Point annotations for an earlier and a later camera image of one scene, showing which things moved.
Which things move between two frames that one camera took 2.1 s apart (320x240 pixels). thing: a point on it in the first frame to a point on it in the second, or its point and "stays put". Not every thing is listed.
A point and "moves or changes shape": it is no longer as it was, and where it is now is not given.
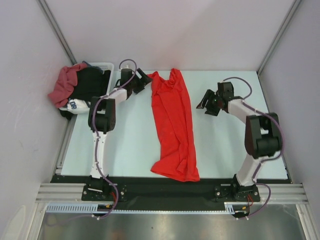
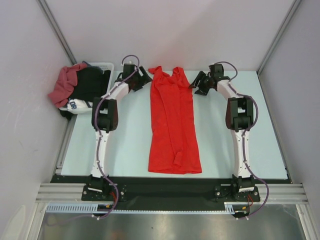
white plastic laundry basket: x=104 y=66 stays put
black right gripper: x=209 y=95 to x=202 y=90
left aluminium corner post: x=59 y=31 stays put
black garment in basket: x=91 y=83 stays put
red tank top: x=178 y=159 moves or changes shape
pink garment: x=65 y=83 stays put
